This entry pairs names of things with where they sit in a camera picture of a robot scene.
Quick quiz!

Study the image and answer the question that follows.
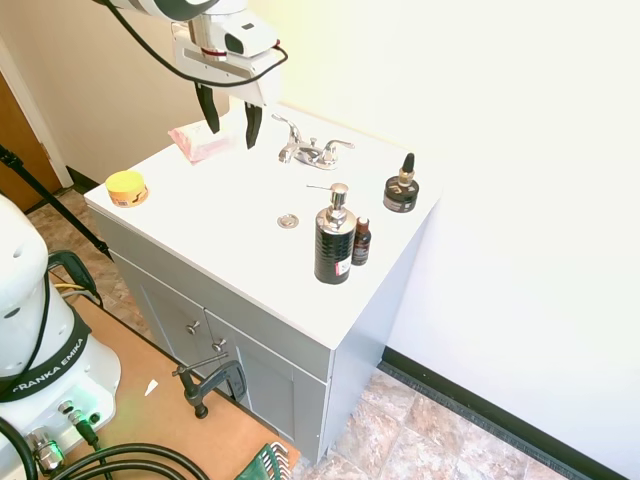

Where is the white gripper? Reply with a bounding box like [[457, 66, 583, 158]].
[[171, 22, 282, 151]]

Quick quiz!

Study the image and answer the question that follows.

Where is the green hex key set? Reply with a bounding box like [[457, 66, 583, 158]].
[[242, 441, 292, 480]]

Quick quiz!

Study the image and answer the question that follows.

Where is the white door frame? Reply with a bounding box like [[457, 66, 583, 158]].
[[0, 35, 77, 190]]

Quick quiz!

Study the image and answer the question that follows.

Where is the grey cabinet door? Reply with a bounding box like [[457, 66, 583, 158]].
[[133, 277, 213, 369], [202, 307, 330, 454]]

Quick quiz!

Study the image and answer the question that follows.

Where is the chrome faucet body with spout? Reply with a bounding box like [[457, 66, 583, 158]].
[[277, 136, 337, 173]]

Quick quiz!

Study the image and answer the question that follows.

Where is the black baseboard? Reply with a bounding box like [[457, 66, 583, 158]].
[[63, 165, 103, 195], [375, 346, 632, 480]]

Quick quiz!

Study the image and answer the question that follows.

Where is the black looped cable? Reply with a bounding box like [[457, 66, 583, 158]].
[[46, 249, 105, 310]]

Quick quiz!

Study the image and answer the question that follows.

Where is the thin black cable on arm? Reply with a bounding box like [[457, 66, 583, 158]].
[[0, 268, 52, 387]]

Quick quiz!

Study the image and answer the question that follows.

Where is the thick black cable bundle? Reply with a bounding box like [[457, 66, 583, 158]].
[[0, 414, 217, 480]]

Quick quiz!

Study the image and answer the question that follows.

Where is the black round jar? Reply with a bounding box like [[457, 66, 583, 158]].
[[382, 175, 421, 212]]

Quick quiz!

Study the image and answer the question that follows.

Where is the black C-clamp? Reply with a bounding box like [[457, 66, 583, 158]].
[[171, 350, 248, 421]]

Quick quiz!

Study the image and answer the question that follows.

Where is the pink folded cloth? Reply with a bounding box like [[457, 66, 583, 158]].
[[167, 121, 237, 167]]

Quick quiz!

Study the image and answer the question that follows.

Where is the black cap dropper bottle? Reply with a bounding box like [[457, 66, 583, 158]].
[[397, 152, 418, 189]]

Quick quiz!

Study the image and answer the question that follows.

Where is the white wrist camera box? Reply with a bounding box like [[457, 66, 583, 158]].
[[222, 16, 280, 58]]

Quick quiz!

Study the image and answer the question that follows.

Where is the grey vanity cabinet white top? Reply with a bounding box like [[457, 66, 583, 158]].
[[83, 101, 445, 465]]

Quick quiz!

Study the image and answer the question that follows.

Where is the brown wooden mounting board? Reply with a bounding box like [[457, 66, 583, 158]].
[[0, 293, 302, 480]]

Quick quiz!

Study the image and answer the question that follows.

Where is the black soap dispenser chrome pump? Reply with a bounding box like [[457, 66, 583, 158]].
[[305, 182, 358, 286]]

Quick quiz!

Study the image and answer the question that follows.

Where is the small brown bottle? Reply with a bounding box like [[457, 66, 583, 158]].
[[350, 215, 373, 268]]

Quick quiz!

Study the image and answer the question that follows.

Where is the brown wooden door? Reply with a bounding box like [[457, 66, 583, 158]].
[[0, 74, 64, 214]]

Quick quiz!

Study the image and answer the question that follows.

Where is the yellow round jar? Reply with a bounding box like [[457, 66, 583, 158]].
[[104, 170, 152, 210]]

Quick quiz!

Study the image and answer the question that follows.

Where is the black tripod leg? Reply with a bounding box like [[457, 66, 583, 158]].
[[0, 143, 112, 262]]

